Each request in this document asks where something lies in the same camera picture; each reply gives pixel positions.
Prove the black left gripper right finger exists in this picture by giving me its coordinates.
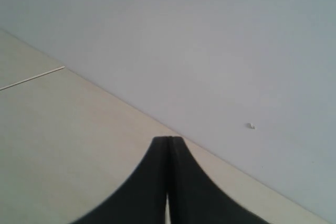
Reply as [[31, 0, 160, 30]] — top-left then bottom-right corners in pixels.
[[168, 136, 267, 224]]

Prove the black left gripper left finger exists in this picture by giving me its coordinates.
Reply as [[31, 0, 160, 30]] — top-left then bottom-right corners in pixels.
[[74, 136, 170, 224]]

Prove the small white wall clip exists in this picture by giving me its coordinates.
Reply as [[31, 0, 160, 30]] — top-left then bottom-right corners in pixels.
[[247, 123, 256, 130]]

